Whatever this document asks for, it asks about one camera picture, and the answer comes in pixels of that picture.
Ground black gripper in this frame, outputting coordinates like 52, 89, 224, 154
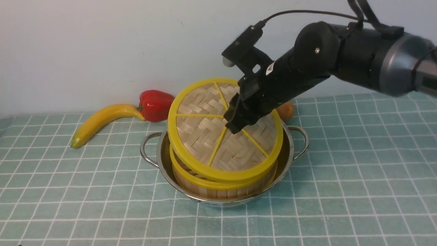
224, 48, 330, 134

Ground yellow rimmed woven steamer lid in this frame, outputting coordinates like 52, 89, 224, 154
167, 78, 284, 183

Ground yellow rimmed bamboo steamer basket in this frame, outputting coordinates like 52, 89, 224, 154
169, 147, 277, 199

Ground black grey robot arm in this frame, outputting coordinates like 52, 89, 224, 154
222, 20, 437, 134

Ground stainless steel pot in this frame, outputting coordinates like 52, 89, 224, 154
139, 123, 309, 208

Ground brown potato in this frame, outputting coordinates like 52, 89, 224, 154
276, 101, 295, 122

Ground red bell pepper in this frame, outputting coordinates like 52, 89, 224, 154
137, 90, 174, 122

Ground yellow banana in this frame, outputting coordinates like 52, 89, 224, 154
70, 104, 145, 149

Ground green checkered tablecloth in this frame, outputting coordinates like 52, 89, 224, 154
0, 94, 437, 246

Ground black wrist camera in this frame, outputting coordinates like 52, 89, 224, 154
222, 21, 273, 77

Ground black camera cable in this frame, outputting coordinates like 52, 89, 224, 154
254, 0, 404, 39

